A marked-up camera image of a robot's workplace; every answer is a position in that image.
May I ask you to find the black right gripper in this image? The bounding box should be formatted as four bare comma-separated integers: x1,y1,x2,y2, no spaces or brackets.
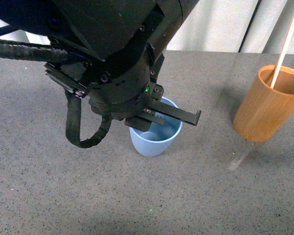
45,50,201,131

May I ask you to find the pink chopstick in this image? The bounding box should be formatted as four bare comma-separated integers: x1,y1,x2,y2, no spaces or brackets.
270,13,294,89

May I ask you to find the blue plastic cup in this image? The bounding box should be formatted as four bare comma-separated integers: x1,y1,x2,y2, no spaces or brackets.
129,96,183,158

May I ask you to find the bamboo chopstick holder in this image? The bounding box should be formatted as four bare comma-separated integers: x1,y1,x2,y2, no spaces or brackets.
233,65,294,142

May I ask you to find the black sleeved cable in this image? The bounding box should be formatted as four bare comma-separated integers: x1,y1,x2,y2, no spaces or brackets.
0,39,113,149

